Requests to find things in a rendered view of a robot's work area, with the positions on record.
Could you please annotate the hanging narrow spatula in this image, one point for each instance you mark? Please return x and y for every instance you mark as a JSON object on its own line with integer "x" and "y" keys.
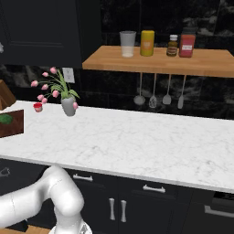
{"x": 181, "y": 101}

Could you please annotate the dark drawer front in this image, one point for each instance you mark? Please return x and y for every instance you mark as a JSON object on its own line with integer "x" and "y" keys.
{"x": 21, "y": 175}
{"x": 161, "y": 190}
{"x": 99, "y": 180}

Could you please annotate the dark cupboard door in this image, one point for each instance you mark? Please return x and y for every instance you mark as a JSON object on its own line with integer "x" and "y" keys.
{"x": 41, "y": 30}
{"x": 152, "y": 214}
{"x": 100, "y": 210}

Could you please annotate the hanging metal turner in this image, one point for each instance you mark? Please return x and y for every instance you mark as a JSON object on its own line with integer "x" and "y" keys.
{"x": 167, "y": 98}

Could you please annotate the yellow canister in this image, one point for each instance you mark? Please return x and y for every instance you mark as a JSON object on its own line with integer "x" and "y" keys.
{"x": 147, "y": 43}

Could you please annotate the white wall socket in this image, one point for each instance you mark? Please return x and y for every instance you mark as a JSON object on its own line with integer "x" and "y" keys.
{"x": 69, "y": 75}

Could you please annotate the small red cup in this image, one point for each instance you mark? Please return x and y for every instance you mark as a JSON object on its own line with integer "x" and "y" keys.
{"x": 37, "y": 107}

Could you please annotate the dark lower cupboard door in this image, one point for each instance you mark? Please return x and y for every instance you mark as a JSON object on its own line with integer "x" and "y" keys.
{"x": 152, "y": 214}
{"x": 100, "y": 210}

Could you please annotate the grey vase with pink tulips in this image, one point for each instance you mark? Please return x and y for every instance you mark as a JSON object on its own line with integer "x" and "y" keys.
{"x": 67, "y": 103}

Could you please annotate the green broccoli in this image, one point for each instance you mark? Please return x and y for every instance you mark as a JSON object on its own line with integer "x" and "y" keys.
{"x": 5, "y": 119}

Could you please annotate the clear plastic cup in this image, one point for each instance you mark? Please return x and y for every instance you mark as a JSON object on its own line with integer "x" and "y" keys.
{"x": 127, "y": 44}

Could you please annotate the wooden wall shelf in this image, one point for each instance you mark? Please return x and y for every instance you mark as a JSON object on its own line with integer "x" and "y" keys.
{"x": 158, "y": 61}

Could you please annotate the hanging slotted spatula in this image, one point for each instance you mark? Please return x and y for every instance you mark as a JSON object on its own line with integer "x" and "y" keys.
{"x": 153, "y": 100}

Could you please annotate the wooden knife block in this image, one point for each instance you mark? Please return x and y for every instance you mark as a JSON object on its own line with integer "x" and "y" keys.
{"x": 5, "y": 97}

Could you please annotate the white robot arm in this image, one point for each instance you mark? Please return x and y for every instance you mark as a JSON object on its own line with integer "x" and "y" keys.
{"x": 59, "y": 195}

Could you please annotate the red jar with black lid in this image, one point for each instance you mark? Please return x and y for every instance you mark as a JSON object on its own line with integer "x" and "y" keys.
{"x": 186, "y": 44}

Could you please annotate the black oven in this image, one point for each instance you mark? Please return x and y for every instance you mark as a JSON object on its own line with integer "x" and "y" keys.
{"x": 213, "y": 213}

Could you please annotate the small brown bottle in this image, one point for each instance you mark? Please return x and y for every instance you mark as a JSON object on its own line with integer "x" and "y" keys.
{"x": 172, "y": 46}

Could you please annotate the dark wooden cutting board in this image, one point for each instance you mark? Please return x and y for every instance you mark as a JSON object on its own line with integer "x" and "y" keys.
{"x": 15, "y": 125}

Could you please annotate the hanging metal ladle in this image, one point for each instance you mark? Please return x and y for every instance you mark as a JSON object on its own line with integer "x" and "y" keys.
{"x": 139, "y": 98}

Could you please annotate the dark upper cupboard door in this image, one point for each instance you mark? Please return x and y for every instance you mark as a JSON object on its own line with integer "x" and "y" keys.
{"x": 41, "y": 30}

